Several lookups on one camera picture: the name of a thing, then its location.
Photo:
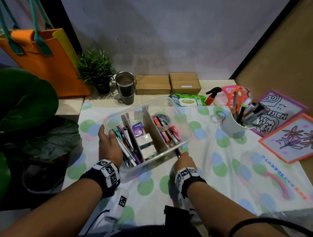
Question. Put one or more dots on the person's right hand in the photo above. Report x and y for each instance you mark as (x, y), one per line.
(185, 162)

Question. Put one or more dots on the person's left hand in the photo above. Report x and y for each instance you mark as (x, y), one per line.
(110, 149)

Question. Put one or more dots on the blue ballpoint pen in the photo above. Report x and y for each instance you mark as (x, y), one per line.
(178, 152)

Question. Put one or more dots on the pile of assorted pens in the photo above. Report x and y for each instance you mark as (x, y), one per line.
(127, 146)

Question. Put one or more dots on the silver black utility knife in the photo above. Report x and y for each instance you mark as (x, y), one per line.
(172, 138)

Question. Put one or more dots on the small pink scissors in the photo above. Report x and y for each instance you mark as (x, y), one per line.
(176, 133)

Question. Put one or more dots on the blue stapler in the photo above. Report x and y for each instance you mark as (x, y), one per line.
(164, 138)

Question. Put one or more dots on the white teal small box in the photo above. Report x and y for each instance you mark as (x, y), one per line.
(144, 141)

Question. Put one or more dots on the clear tape roll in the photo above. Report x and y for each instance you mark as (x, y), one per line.
(163, 129)

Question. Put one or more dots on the clear plastic organizer box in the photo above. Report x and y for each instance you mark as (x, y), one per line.
(183, 122)

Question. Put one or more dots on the orange scissors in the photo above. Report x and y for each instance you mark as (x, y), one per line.
(236, 100)

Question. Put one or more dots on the bunch of markers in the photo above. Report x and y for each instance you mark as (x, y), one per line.
(253, 113)

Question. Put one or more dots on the clear box lid red handle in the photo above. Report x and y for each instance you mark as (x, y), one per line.
(277, 183)

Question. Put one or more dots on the person's right forearm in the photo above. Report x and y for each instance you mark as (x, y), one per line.
(220, 212)

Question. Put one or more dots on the person's left forearm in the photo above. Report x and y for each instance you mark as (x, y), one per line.
(53, 212)

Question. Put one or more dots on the cardboard box dividers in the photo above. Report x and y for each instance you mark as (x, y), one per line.
(156, 136)

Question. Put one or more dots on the flat plain cardboard box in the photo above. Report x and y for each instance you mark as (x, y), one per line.
(152, 84)

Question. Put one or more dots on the labelled cardboard box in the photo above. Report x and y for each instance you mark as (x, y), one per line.
(184, 83)

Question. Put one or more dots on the person's black clothing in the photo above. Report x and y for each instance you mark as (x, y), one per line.
(146, 232)

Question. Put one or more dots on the right marker wristband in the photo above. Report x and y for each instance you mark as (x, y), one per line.
(188, 178)

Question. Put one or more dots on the marker wristband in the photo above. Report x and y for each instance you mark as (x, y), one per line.
(188, 178)
(107, 173)

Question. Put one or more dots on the left marker wristband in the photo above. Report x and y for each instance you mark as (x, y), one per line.
(107, 173)

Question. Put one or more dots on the polka dot tablecloth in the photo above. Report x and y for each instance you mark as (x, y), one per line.
(215, 158)

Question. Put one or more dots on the green wet wipes pack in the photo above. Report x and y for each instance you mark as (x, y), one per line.
(187, 101)

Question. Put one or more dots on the steel tumbler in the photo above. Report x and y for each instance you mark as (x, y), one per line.
(125, 88)

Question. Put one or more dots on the red spray bottle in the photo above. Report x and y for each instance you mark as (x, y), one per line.
(209, 100)

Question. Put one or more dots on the pink plastic pack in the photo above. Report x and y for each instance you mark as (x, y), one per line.
(225, 91)

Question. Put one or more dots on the small potted plant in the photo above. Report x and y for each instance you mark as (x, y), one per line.
(95, 67)

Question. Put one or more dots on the large leafy plant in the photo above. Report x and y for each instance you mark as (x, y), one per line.
(27, 102)

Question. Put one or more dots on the orange felt bag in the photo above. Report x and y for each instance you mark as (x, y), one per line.
(53, 70)

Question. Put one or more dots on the orange framed flower drawing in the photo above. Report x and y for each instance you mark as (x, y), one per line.
(288, 139)

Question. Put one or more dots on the purple framed drawing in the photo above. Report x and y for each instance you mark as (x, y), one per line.
(278, 110)

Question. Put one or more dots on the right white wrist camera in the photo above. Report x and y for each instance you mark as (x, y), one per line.
(185, 206)

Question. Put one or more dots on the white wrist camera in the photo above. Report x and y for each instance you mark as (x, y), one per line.
(185, 206)
(119, 202)

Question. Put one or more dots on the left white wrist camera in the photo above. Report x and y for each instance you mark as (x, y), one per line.
(119, 202)

